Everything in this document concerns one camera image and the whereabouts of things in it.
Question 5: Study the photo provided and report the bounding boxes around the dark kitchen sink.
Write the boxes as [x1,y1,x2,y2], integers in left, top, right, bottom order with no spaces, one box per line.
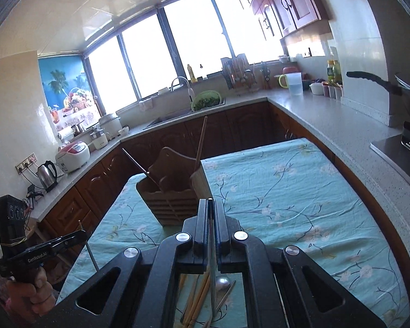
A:
[143,97,227,130]

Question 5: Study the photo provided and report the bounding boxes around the teal floral tablecloth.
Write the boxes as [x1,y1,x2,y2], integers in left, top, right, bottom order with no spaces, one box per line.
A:
[56,137,410,328]

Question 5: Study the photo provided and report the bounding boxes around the small white stew pot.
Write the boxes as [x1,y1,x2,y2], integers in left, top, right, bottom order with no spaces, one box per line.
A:
[90,129,110,152]

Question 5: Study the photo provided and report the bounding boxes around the green colander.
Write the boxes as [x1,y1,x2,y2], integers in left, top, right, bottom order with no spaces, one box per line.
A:
[191,90,222,112]

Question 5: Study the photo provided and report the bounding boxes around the white red rice cooker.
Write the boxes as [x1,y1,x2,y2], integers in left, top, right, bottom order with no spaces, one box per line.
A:
[55,141,91,174]

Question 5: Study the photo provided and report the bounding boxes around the small black red gadget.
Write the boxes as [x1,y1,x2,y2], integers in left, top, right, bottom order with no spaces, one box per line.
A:
[27,184,43,209]

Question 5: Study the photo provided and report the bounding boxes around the wooden wall cabinets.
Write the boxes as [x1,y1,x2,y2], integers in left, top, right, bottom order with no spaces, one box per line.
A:
[222,0,330,40]

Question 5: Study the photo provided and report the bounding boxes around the chrome kitchen faucet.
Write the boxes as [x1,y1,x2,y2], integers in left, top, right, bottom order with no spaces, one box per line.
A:
[171,76,195,103]

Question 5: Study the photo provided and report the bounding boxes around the wooden chopsticks bundle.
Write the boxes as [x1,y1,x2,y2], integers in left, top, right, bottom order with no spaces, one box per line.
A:
[179,274,206,328]

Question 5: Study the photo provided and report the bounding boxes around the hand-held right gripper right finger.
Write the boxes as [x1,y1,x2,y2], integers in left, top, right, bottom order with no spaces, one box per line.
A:
[216,199,387,328]

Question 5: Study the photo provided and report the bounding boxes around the steel gas stove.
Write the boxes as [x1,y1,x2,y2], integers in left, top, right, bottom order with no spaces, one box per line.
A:
[370,119,410,181]

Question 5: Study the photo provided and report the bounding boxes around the dish rack with utensils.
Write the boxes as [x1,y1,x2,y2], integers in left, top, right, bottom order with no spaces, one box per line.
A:
[220,54,260,91]

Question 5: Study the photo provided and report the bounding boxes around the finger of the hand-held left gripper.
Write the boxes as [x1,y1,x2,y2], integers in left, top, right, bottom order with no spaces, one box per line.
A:
[49,230,88,254]

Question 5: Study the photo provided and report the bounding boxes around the yellow cooking oil bottle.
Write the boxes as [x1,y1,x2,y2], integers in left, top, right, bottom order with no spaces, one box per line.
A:
[326,54,343,84]

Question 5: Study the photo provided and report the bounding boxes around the steel electric kettle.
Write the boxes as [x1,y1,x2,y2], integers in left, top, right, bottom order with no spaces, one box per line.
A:
[37,160,58,193]

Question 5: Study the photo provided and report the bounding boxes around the person's left hand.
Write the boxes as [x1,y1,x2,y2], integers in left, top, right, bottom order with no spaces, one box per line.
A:
[7,267,56,315]

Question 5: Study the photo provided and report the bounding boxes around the kitchen window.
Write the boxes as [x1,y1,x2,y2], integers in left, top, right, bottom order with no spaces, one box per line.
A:
[84,0,288,110]

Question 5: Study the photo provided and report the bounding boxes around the clear pitcher green handle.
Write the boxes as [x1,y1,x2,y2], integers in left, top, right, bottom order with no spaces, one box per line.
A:
[278,72,304,96]

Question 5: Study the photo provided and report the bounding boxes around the wooden utensil holder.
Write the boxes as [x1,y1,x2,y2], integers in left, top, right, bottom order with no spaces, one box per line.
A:
[136,147,212,227]

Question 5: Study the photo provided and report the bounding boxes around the wall power strip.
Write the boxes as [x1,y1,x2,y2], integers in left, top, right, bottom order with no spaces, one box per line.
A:
[15,155,38,175]

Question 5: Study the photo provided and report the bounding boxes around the dark range hood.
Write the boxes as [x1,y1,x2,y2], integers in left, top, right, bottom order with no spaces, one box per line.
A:
[352,0,410,45]

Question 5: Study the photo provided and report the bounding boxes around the large white cooker pot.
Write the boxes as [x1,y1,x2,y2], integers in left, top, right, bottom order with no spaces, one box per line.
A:
[98,112,122,140]

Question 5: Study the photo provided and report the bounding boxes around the fruit print window blind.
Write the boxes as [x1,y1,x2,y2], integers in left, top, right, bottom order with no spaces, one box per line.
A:
[37,55,101,132]

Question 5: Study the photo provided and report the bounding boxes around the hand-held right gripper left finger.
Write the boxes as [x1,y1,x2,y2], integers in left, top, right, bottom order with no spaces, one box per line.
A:
[37,199,210,328]

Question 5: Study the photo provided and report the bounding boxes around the wok with black handle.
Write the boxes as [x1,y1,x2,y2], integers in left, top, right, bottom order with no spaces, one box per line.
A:
[346,51,410,97]

